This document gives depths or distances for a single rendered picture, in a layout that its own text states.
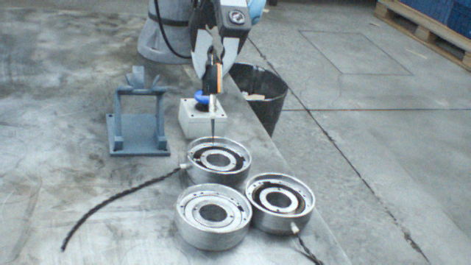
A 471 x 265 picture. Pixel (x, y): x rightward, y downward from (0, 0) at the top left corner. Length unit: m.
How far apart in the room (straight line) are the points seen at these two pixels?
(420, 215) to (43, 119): 1.77
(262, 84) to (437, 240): 0.95
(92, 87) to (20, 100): 0.14
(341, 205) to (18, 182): 1.64
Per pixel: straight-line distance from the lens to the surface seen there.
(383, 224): 2.26
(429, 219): 2.40
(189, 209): 0.75
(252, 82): 2.25
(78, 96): 1.06
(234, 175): 0.82
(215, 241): 0.71
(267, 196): 0.81
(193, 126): 0.94
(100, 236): 0.74
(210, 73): 0.87
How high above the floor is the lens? 1.30
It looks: 30 degrees down
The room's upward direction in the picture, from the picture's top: 11 degrees clockwise
